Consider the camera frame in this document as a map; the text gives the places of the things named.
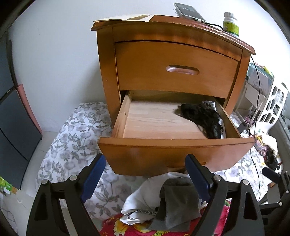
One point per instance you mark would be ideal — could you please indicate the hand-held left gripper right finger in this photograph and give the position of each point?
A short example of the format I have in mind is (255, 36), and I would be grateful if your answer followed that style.
(197, 177)

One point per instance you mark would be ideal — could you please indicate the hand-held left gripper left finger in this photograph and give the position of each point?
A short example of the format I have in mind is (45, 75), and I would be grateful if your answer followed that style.
(92, 179)

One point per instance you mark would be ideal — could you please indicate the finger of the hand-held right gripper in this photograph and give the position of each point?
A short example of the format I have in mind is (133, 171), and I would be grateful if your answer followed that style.
(273, 210)
(270, 174)

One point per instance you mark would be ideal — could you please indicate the grey underwear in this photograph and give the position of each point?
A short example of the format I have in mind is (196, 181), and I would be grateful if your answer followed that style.
(179, 204)

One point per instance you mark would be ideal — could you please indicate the white garment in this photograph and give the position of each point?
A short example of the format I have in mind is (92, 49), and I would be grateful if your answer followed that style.
(140, 199)

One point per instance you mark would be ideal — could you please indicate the wooden drawer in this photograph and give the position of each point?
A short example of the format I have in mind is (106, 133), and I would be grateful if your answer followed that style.
(147, 156)
(147, 79)

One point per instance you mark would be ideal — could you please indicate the black lace underwear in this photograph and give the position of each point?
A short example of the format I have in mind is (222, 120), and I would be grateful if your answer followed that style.
(204, 118)

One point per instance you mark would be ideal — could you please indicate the wooden closed drawer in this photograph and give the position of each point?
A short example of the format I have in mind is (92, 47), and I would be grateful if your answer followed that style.
(147, 79)

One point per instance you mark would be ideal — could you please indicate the black tangled bundle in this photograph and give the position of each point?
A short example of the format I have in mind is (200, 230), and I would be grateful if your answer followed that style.
(273, 160)

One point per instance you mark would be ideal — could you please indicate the pink beaded accessory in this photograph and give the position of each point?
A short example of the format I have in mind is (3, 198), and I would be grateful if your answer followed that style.
(261, 146)

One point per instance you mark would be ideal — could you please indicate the grey fabric seat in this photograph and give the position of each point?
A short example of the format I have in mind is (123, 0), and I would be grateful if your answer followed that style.
(283, 136)

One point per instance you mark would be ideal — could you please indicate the grey floral bed sheet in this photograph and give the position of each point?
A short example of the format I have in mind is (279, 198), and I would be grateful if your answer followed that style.
(68, 147)

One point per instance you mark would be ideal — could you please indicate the black power adapter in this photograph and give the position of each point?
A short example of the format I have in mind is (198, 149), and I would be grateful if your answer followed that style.
(242, 127)

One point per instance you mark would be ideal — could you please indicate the red floral blanket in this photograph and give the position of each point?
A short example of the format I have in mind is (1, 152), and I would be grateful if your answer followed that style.
(117, 229)

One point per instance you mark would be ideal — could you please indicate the white perforated plastic panel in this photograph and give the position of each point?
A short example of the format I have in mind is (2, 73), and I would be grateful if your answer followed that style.
(283, 89)

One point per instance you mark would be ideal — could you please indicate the green printed packet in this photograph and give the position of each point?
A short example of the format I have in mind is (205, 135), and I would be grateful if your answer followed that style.
(6, 185)

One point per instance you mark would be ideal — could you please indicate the dark blue cabinet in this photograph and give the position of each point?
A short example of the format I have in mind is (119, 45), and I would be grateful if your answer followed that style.
(15, 136)

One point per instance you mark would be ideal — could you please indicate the pink board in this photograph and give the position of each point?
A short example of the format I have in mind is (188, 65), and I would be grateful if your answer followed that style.
(28, 106)

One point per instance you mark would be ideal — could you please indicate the wooden nightstand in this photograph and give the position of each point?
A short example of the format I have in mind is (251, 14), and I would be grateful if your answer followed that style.
(105, 68)

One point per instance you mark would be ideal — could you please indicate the white bottle with green label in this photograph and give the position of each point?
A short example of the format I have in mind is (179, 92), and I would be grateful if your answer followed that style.
(231, 26)

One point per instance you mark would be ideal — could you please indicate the beige papers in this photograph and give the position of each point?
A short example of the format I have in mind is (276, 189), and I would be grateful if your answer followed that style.
(126, 18)

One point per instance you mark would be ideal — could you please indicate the grey flat device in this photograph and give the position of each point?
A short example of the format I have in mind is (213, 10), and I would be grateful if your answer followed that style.
(188, 10)

